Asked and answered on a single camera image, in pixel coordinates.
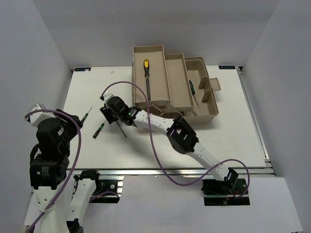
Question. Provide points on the blue label right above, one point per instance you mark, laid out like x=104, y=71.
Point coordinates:
x=226, y=67

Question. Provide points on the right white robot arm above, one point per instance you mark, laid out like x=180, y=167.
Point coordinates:
x=180, y=134

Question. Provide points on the black handled awl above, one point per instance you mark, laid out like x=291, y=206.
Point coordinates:
x=121, y=129

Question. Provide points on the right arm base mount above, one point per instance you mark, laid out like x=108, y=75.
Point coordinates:
x=217, y=195

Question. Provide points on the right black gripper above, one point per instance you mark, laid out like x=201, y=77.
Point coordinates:
x=106, y=111

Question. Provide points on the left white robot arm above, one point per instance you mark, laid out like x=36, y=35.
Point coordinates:
x=49, y=160

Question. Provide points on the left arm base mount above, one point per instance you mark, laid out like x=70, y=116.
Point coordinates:
x=109, y=190

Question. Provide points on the blue label left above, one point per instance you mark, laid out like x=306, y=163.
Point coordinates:
x=82, y=69

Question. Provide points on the yellow black handled file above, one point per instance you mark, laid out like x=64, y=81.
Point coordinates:
x=146, y=66

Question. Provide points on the blue label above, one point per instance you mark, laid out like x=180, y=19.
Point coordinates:
x=82, y=69
x=226, y=67

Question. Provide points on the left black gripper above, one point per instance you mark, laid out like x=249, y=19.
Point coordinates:
x=71, y=125

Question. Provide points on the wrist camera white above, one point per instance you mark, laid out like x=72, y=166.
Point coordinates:
x=36, y=118
x=106, y=95

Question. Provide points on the small green precision screwdriver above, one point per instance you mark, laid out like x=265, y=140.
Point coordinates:
x=95, y=135

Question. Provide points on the aluminium table edge rail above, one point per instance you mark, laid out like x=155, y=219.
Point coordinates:
x=252, y=171

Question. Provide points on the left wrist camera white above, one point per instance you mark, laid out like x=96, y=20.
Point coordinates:
x=36, y=118

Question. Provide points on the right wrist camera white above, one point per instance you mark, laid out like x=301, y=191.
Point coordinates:
x=106, y=95

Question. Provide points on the green screwdriver long shaft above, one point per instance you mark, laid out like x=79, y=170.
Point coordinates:
x=193, y=93

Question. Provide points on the beige plastic toolbox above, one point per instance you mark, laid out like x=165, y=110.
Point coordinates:
x=169, y=84

